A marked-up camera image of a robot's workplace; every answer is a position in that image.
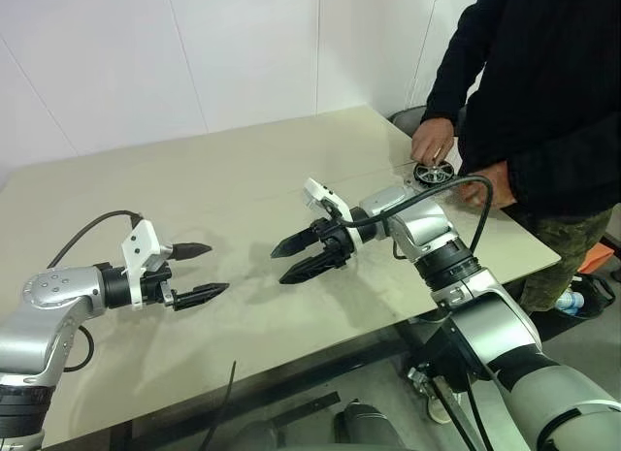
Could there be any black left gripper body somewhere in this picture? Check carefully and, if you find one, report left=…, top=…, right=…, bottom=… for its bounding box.
left=138, top=242, right=177, bottom=310

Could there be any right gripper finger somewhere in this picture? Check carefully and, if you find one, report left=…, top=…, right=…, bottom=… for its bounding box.
left=270, top=225, right=324, bottom=259
left=278, top=252, right=342, bottom=285

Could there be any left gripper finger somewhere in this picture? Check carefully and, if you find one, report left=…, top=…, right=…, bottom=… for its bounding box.
left=170, top=242, right=213, bottom=264
left=172, top=281, right=231, bottom=311

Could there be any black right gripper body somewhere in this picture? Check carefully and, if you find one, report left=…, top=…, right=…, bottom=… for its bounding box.
left=310, top=204, right=359, bottom=274

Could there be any spoked silver rotor black rim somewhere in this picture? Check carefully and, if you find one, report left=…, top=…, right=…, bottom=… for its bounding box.
left=412, top=159, right=456, bottom=187

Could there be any person's right hand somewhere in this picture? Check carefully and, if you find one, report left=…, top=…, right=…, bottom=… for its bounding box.
left=410, top=116, right=458, bottom=164

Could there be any person's left hand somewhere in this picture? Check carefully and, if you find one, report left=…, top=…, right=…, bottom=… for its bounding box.
left=457, top=160, right=517, bottom=210

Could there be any black flat bar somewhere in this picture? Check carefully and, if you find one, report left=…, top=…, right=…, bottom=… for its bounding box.
left=271, top=391, right=342, bottom=427

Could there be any black chair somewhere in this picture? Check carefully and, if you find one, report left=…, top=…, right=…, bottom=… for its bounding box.
left=389, top=106, right=431, bottom=138

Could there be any silver metal clamp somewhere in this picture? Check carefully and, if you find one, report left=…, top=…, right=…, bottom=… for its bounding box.
left=406, top=365, right=468, bottom=451

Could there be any dark rounded shape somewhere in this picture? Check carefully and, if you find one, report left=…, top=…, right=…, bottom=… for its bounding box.
left=333, top=399, right=407, bottom=451

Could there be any white shoe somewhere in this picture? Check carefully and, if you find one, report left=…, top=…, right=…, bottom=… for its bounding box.
left=426, top=391, right=463, bottom=426

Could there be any clear plastic water bottle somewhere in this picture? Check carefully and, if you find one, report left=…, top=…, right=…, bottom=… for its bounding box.
left=554, top=289, right=585, bottom=317

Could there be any person in black sweater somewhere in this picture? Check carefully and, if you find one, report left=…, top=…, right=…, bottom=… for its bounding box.
left=420, top=0, right=621, bottom=314

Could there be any orange bag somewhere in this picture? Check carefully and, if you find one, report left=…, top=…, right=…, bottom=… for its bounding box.
left=580, top=241, right=618, bottom=274

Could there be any black bag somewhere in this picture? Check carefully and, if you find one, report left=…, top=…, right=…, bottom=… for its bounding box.
left=552, top=273, right=618, bottom=320

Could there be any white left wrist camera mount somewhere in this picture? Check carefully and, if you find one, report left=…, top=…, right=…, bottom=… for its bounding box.
left=120, top=219, right=163, bottom=310

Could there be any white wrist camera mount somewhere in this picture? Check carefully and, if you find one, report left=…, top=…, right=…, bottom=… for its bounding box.
left=120, top=219, right=163, bottom=310
left=302, top=177, right=364, bottom=246

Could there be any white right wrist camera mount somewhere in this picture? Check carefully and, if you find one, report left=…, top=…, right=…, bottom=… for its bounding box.
left=302, top=177, right=364, bottom=246

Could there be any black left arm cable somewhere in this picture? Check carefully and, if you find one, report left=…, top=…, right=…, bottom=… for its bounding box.
left=47, top=209, right=145, bottom=373

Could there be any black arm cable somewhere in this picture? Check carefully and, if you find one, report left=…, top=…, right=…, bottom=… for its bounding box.
left=47, top=209, right=145, bottom=373
left=337, top=174, right=495, bottom=253

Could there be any thin black strap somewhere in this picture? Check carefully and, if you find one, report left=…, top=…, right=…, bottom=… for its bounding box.
left=200, top=359, right=238, bottom=451

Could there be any black table frame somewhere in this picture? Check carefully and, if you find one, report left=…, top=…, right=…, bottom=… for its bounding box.
left=115, top=310, right=578, bottom=445

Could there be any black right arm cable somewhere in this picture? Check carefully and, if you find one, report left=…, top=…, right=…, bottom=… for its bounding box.
left=337, top=174, right=495, bottom=253

